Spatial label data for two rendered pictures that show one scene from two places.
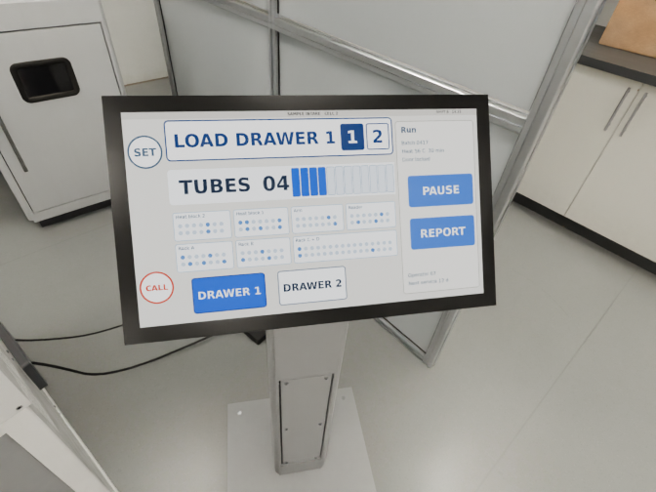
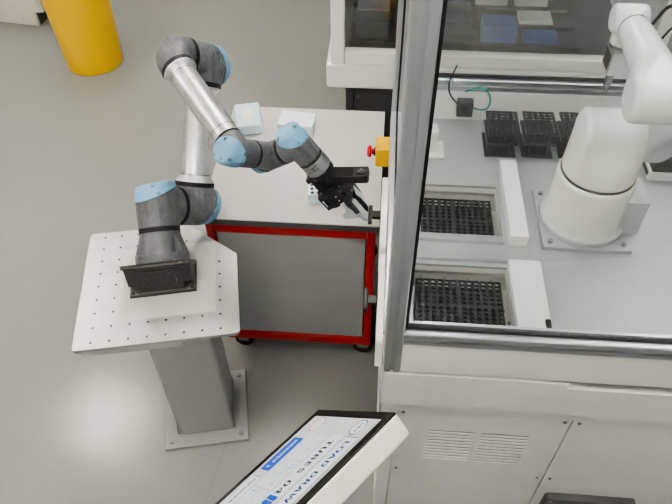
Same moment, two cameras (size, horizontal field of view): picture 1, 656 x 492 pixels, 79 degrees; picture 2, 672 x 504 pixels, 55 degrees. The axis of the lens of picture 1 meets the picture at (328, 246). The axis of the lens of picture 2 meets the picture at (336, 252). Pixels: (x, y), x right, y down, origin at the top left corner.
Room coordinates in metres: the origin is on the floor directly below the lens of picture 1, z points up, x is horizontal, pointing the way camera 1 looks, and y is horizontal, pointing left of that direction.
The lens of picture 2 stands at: (0.89, -0.09, 2.21)
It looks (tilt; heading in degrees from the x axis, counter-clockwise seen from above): 47 degrees down; 149
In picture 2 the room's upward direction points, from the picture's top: 1 degrees counter-clockwise
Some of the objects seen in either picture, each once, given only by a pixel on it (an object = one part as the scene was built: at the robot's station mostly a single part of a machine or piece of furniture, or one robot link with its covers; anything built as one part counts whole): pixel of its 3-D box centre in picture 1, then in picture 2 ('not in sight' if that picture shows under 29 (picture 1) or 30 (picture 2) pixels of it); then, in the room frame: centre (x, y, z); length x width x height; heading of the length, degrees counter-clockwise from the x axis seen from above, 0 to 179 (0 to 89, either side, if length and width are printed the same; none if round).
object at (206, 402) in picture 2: not in sight; (190, 352); (-0.43, 0.14, 0.38); 0.30 x 0.30 x 0.76; 66
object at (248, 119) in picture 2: not in sight; (248, 118); (-0.99, 0.69, 0.78); 0.15 x 0.10 x 0.04; 158
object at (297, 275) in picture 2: not in sight; (304, 235); (-0.71, 0.74, 0.38); 0.62 x 0.58 x 0.76; 144
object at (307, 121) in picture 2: not in sight; (297, 124); (-0.86, 0.82, 0.79); 0.13 x 0.09 x 0.05; 49
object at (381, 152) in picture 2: not in sight; (381, 151); (-0.47, 0.92, 0.88); 0.07 x 0.05 x 0.07; 144
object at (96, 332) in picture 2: not in sight; (164, 292); (-0.44, 0.12, 0.70); 0.45 x 0.44 x 0.12; 66
